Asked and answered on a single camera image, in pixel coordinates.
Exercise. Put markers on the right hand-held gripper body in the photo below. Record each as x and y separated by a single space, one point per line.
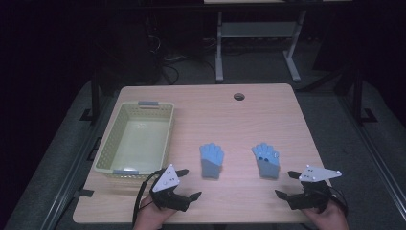
314 191

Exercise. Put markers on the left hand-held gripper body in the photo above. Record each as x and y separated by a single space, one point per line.
166 182

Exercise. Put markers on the blue knitted glove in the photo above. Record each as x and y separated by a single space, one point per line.
211 159
267 159

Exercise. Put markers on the pale yellow plastic basket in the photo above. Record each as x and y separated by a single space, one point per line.
137 140

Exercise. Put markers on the person's right hand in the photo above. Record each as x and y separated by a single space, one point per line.
327 218

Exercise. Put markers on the person's left hand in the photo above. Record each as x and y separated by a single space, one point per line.
150 215

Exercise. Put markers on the black metal stand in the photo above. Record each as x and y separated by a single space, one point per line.
358 96

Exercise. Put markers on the black table bracket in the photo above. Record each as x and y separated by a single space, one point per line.
83 193

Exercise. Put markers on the white metal desk frame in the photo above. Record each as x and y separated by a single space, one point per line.
255 29

